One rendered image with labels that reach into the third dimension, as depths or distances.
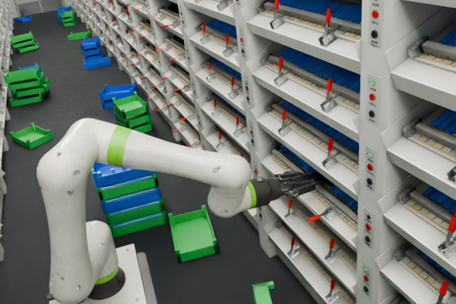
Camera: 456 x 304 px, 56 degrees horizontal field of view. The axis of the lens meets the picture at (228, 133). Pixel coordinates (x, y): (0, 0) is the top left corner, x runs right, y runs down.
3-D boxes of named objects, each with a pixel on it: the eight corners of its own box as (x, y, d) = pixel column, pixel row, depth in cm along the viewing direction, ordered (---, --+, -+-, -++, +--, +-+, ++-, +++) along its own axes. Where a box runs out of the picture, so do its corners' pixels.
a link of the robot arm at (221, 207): (200, 200, 139) (212, 228, 133) (205, 175, 131) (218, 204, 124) (239, 191, 145) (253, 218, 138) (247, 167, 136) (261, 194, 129)
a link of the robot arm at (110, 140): (57, 163, 123) (57, 127, 117) (76, 141, 134) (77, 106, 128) (119, 178, 123) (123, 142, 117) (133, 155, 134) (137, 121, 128)
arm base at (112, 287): (50, 317, 142) (45, 305, 140) (49, 286, 155) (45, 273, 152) (129, 290, 150) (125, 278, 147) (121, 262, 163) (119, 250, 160)
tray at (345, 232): (361, 257, 129) (351, 239, 124) (264, 168, 180) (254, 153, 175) (411, 216, 131) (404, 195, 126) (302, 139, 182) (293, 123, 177)
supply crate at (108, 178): (96, 188, 213) (91, 174, 209) (96, 168, 230) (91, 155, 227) (156, 173, 219) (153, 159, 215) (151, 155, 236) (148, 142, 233)
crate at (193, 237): (218, 252, 208) (216, 239, 204) (178, 263, 205) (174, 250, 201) (207, 216, 234) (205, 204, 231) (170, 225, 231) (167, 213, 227)
